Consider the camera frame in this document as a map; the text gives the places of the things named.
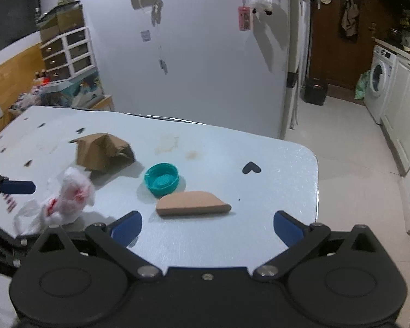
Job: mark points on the black floor box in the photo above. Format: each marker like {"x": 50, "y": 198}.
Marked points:
{"x": 315, "y": 92}

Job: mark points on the white plastic drawer unit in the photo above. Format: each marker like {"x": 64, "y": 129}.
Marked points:
{"x": 78, "y": 51}

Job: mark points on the green plastic bag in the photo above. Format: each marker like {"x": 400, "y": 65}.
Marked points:
{"x": 361, "y": 88}

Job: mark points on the white plastic bag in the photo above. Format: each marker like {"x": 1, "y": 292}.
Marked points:
{"x": 75, "y": 191}

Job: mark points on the white refrigerator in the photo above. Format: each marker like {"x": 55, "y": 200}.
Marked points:
{"x": 293, "y": 41}

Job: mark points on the blue printed box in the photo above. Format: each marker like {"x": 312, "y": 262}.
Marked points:
{"x": 78, "y": 89}

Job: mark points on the clear plastic wrapper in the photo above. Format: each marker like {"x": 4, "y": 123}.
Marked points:
{"x": 27, "y": 217}

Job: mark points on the teal bottle cap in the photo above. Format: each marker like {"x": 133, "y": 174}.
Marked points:
{"x": 162, "y": 181}

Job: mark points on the brown paper bag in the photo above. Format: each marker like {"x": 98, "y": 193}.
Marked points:
{"x": 99, "y": 150}

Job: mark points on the glass tank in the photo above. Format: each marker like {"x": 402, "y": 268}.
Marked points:
{"x": 65, "y": 18}

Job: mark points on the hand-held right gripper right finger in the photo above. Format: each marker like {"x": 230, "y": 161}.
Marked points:
{"x": 287, "y": 227}

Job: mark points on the group of small bottles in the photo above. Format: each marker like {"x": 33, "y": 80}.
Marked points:
{"x": 41, "y": 78}

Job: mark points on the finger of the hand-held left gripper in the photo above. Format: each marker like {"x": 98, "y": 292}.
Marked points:
{"x": 18, "y": 187}
{"x": 1, "y": 247}

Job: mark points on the pink hanging tag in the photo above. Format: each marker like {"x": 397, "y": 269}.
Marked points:
{"x": 245, "y": 18}

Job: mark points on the white sheep plush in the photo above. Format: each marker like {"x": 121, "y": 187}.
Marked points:
{"x": 261, "y": 0}

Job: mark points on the small wooden box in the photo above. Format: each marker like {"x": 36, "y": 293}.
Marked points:
{"x": 104, "y": 104}

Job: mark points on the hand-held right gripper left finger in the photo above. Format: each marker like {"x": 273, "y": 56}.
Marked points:
{"x": 126, "y": 227}

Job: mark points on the white kitchen cabinets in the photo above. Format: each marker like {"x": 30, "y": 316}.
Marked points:
{"x": 406, "y": 116}

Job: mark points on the white washing machine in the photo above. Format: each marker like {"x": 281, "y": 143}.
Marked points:
{"x": 379, "y": 88}

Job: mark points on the dark wooden door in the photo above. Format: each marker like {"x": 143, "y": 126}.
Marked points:
{"x": 331, "y": 58}

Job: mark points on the hanging grey apron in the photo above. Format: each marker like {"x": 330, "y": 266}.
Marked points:
{"x": 349, "y": 20}

